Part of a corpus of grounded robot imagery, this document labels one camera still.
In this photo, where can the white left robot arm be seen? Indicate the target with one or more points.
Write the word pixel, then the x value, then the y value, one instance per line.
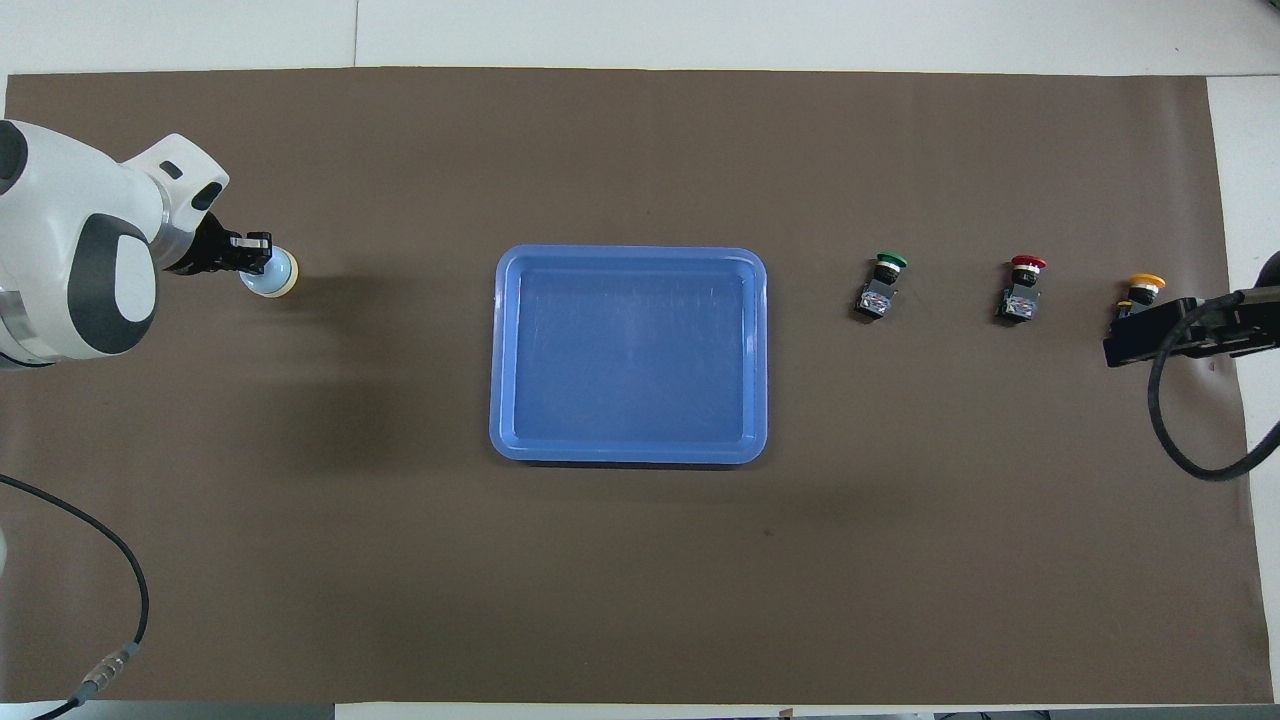
pixel 60 200

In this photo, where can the red mushroom push button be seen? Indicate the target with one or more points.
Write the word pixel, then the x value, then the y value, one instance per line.
pixel 1020 300

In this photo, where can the blue plastic tray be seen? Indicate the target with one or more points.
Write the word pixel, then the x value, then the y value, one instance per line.
pixel 630 380

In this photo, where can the light blue call bell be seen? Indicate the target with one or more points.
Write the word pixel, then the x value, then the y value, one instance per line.
pixel 280 280

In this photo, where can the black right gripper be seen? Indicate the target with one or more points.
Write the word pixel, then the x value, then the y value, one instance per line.
pixel 1240 318

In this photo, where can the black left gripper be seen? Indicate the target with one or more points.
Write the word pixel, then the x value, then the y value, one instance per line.
pixel 208 252

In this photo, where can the brown table mat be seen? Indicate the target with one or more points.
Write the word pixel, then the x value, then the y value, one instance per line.
pixel 500 560

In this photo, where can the yellow mushroom push button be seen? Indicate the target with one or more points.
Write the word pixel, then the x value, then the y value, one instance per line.
pixel 1146 282

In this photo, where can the green mushroom push button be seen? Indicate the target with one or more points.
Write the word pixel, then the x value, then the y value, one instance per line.
pixel 876 298

